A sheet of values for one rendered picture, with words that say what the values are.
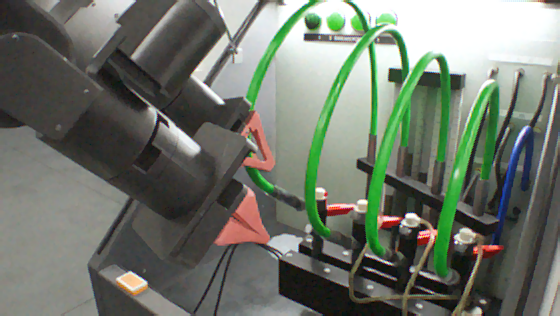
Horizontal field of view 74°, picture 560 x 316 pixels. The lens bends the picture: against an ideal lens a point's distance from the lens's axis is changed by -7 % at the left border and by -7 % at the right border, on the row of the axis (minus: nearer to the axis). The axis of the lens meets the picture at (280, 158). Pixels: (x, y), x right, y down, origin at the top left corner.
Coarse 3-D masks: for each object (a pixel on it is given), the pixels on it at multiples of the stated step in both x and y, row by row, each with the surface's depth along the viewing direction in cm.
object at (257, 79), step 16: (320, 0) 56; (336, 0) 60; (352, 0) 63; (288, 32) 52; (272, 48) 50; (368, 48) 72; (256, 80) 49; (256, 96) 49; (256, 176) 53; (272, 192) 56
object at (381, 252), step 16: (416, 64) 48; (416, 80) 46; (448, 80) 58; (400, 96) 45; (448, 96) 60; (400, 112) 45; (448, 112) 62; (448, 128) 63; (384, 144) 44; (384, 160) 44; (384, 176) 44; (432, 176) 67; (432, 192) 67; (368, 208) 44; (368, 224) 45; (368, 240) 46; (384, 256) 50; (400, 256) 55
